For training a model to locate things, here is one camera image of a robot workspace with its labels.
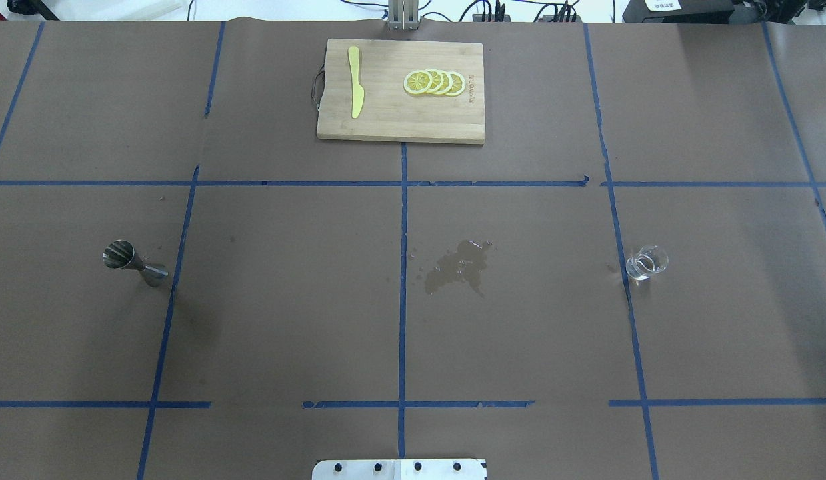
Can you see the clear glass shaker cup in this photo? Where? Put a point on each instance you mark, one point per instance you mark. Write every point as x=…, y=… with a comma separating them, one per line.
x=649, y=261

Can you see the steel jigger measuring cup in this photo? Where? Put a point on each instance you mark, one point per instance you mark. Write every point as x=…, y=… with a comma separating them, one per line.
x=122, y=255

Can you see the bamboo cutting board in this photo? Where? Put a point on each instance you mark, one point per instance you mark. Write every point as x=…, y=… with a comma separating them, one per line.
x=390, y=113

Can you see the yellow plastic knife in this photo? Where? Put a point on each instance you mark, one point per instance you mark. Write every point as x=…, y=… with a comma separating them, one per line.
x=357, y=90

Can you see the aluminium frame post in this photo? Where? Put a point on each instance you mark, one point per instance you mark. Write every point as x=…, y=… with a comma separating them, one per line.
x=403, y=15

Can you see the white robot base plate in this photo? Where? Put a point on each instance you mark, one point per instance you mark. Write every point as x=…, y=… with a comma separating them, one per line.
x=437, y=468

